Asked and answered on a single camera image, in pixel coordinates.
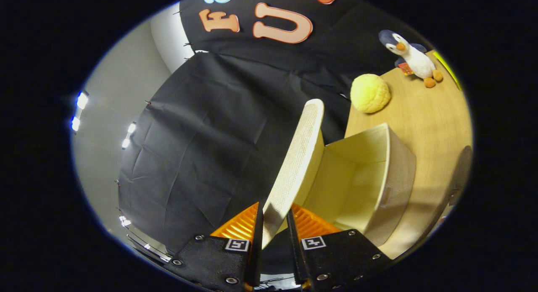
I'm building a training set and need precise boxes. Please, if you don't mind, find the penguin plush toy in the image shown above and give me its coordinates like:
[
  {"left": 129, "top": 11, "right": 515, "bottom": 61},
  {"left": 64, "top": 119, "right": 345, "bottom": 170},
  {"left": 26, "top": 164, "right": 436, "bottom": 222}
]
[{"left": 378, "top": 29, "right": 444, "bottom": 89}]

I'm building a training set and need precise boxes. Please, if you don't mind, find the ceiling light panel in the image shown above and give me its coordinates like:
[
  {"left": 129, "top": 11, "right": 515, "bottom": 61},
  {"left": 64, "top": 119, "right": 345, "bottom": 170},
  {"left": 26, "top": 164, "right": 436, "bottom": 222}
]
[
  {"left": 121, "top": 122, "right": 137, "bottom": 150},
  {"left": 71, "top": 90, "right": 90, "bottom": 133}
]

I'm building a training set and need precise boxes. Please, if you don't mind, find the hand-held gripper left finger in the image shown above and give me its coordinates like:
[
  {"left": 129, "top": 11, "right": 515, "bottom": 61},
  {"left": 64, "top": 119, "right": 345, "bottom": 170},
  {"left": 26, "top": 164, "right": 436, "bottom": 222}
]
[{"left": 164, "top": 202, "right": 264, "bottom": 292}]

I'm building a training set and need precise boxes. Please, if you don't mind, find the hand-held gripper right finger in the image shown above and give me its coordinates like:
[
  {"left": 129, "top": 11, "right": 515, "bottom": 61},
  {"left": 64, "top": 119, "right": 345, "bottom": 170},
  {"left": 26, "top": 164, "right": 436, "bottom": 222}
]
[{"left": 287, "top": 204, "right": 393, "bottom": 292}]

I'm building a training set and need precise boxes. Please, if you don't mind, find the cream fabric storage box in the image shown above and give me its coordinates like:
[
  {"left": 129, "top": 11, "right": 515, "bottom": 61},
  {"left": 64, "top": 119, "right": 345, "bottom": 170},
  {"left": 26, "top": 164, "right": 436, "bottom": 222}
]
[{"left": 261, "top": 99, "right": 417, "bottom": 250}]

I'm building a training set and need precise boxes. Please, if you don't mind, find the brown shoe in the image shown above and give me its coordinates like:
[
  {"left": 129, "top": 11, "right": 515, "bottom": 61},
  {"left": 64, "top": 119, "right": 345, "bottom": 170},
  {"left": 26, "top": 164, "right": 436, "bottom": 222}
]
[{"left": 448, "top": 145, "right": 473, "bottom": 206}]

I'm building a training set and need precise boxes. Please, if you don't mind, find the round yellow bun plush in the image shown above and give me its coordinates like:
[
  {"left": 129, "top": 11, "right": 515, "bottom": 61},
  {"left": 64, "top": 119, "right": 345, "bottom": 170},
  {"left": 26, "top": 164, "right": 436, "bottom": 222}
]
[{"left": 350, "top": 74, "right": 391, "bottom": 114}]

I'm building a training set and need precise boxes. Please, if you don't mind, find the yellow book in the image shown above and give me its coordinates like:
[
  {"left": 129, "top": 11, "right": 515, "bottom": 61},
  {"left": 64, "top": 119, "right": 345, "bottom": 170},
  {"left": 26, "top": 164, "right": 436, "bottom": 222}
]
[{"left": 433, "top": 50, "right": 463, "bottom": 91}]

